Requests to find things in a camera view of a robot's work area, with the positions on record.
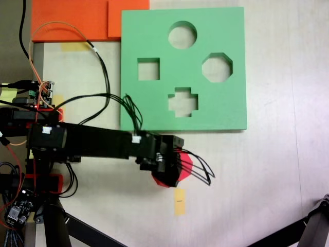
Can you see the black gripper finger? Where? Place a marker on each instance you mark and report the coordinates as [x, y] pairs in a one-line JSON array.
[[171, 177]]

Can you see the red octagonal pillar block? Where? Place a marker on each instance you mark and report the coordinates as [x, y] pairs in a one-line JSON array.
[[157, 180]]

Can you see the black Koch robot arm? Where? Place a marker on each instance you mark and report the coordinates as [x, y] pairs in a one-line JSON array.
[[97, 141]]

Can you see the orange flat block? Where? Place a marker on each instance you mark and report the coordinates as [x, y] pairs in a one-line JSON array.
[[77, 10]]

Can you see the long yellow tape marker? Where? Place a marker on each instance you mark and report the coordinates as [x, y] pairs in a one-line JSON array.
[[180, 205]]

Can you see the green shape sorter board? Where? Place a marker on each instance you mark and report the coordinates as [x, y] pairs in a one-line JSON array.
[[218, 110]]

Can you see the black tripod brace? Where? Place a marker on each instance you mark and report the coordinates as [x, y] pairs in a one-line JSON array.
[[90, 234], [277, 235]]

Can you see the small yellow tape piece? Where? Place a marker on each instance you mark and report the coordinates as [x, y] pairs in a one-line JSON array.
[[58, 99]]

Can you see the circuit board with connectors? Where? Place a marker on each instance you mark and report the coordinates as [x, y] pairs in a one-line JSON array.
[[42, 97]]

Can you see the wide yellow tape strip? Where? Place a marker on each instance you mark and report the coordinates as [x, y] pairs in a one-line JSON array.
[[72, 47]]

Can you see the thick notched tripod leg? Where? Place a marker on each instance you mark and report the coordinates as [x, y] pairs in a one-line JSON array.
[[316, 226]]

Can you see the small black circuit board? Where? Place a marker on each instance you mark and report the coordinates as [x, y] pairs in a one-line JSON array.
[[18, 213]]

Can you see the yellow sticky note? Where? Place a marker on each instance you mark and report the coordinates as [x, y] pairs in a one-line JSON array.
[[7, 94]]

